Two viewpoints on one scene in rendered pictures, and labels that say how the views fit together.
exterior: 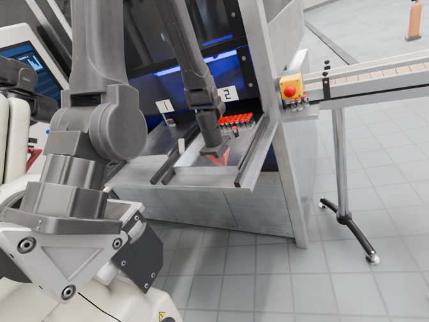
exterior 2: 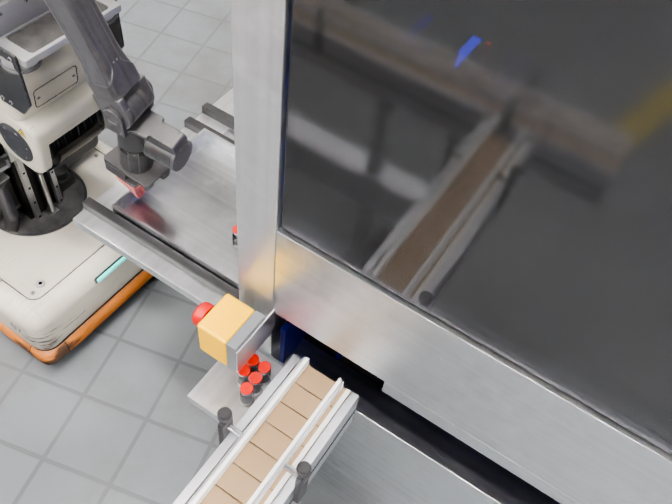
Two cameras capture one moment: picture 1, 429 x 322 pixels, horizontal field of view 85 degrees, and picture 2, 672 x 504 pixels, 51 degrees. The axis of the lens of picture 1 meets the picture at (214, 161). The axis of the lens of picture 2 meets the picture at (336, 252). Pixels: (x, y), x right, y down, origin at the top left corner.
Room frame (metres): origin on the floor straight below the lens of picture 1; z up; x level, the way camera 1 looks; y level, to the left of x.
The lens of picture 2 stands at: (0.86, -0.92, 1.92)
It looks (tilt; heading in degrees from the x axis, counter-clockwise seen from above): 52 degrees down; 80
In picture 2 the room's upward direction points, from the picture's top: 9 degrees clockwise
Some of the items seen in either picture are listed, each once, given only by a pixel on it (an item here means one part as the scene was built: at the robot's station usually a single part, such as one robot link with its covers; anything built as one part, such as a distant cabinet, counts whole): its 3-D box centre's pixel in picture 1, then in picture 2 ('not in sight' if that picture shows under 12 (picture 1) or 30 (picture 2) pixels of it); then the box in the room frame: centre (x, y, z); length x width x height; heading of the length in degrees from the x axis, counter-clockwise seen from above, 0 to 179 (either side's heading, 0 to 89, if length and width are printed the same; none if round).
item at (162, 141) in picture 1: (166, 137); not in sight; (1.07, 0.17, 0.90); 0.34 x 0.26 x 0.04; 144
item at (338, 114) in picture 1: (341, 171); not in sight; (0.85, -0.57, 0.46); 0.09 x 0.09 x 0.77; 54
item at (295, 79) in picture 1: (292, 85); (230, 332); (0.82, -0.37, 1.00); 0.08 x 0.07 x 0.07; 144
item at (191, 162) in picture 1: (221, 142); (230, 211); (0.80, -0.05, 0.90); 0.34 x 0.26 x 0.04; 144
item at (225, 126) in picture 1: (230, 126); not in sight; (0.89, -0.12, 0.90); 0.18 x 0.02 x 0.05; 54
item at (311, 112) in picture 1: (302, 110); (247, 391); (0.84, -0.41, 0.87); 0.14 x 0.13 x 0.02; 144
